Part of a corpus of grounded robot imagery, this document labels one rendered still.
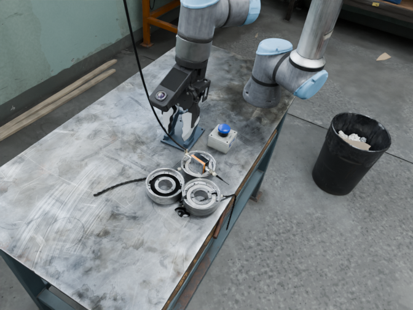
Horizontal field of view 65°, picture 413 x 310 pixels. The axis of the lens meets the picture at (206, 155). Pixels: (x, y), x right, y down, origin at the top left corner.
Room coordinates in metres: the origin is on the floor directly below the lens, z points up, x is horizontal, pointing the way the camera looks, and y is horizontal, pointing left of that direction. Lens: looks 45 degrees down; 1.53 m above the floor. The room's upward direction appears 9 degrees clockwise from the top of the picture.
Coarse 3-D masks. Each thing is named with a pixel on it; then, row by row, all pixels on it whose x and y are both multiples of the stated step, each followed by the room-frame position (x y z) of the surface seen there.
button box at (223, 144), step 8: (216, 128) 0.81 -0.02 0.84; (208, 136) 0.77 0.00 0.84; (216, 136) 0.77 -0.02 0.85; (224, 136) 0.77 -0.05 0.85; (232, 136) 0.78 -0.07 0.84; (208, 144) 0.77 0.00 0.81; (216, 144) 0.76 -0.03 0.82; (224, 144) 0.74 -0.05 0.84; (232, 144) 0.78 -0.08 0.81; (224, 152) 0.74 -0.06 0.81
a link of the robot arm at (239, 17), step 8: (232, 0) 0.68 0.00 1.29; (240, 0) 0.70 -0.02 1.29; (248, 0) 0.72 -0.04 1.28; (256, 0) 0.74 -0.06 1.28; (232, 8) 0.68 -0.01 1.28; (240, 8) 0.69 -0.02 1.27; (248, 8) 0.71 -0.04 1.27; (256, 8) 0.73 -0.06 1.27; (232, 16) 0.68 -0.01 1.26; (240, 16) 0.69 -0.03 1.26; (248, 16) 0.71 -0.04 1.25; (256, 16) 0.73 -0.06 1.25; (224, 24) 0.67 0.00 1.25; (232, 24) 0.69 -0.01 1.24; (240, 24) 0.71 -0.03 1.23
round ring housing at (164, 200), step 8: (168, 168) 0.61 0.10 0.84; (152, 176) 0.58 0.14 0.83; (176, 176) 0.59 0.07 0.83; (160, 184) 0.57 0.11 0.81; (168, 184) 0.58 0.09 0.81; (152, 192) 0.53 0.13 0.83; (160, 192) 0.53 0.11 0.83; (168, 192) 0.53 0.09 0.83; (152, 200) 0.52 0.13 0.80; (160, 200) 0.51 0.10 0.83; (168, 200) 0.51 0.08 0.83; (176, 200) 0.52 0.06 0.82
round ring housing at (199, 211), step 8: (192, 184) 0.57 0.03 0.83; (200, 184) 0.58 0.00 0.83; (208, 184) 0.58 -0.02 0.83; (184, 192) 0.54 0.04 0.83; (192, 192) 0.55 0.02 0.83; (200, 192) 0.56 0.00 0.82; (184, 200) 0.51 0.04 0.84; (192, 200) 0.52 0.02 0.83; (208, 200) 0.53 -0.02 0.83; (216, 200) 0.53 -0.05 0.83; (192, 208) 0.49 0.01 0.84; (200, 208) 0.49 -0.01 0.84; (208, 208) 0.49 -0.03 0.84; (216, 208) 0.51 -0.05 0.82
